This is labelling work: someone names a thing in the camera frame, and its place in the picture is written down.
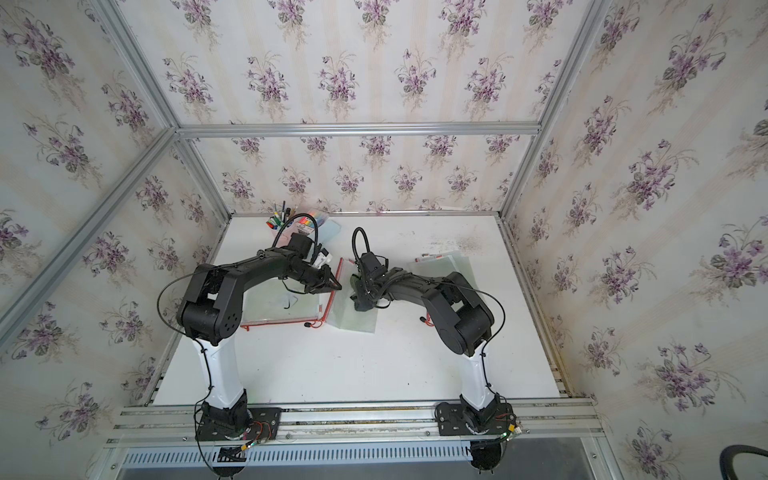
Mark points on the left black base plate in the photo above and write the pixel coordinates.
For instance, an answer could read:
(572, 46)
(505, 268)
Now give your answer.
(257, 425)

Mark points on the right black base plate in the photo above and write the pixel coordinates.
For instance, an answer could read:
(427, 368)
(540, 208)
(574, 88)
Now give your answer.
(461, 419)

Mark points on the black chair part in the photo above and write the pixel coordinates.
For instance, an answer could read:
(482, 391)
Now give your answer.
(741, 461)

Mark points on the mesh document bag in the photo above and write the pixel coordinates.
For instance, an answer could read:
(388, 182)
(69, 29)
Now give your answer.
(443, 264)
(342, 314)
(276, 303)

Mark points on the colourful marker box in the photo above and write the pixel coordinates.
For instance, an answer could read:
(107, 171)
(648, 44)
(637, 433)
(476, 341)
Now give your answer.
(312, 221)

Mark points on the white ventilation grille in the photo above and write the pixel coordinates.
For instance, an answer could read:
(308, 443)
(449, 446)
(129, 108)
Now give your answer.
(298, 455)

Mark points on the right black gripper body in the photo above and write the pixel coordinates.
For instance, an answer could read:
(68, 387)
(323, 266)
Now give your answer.
(364, 289)

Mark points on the light blue pencil case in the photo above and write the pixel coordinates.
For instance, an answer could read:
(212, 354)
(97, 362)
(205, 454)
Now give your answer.
(325, 232)

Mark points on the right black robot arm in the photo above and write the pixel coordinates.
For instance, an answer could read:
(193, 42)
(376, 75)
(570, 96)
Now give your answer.
(461, 318)

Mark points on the pink pen cup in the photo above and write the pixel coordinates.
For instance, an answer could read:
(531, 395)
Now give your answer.
(282, 233)

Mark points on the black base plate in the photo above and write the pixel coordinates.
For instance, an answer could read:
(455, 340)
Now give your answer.
(461, 419)
(257, 425)

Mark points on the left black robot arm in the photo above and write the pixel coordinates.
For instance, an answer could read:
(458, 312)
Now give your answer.
(211, 310)

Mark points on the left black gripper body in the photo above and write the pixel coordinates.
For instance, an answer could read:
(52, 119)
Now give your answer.
(315, 280)

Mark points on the aluminium mounting rail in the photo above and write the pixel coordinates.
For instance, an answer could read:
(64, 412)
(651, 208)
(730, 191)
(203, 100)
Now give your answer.
(349, 422)

